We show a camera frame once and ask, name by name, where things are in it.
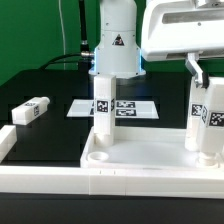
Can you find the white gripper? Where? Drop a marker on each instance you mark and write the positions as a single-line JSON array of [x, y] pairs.
[[172, 29]]

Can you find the white desk top tray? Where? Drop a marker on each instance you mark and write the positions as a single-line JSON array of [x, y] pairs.
[[140, 148]]

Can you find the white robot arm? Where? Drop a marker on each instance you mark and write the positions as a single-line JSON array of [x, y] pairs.
[[117, 52]]

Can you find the white marker board with tags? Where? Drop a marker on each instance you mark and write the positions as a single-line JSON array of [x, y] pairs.
[[123, 109]]

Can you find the white U-shaped fence frame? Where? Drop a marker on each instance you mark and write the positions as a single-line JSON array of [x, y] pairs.
[[205, 182]]

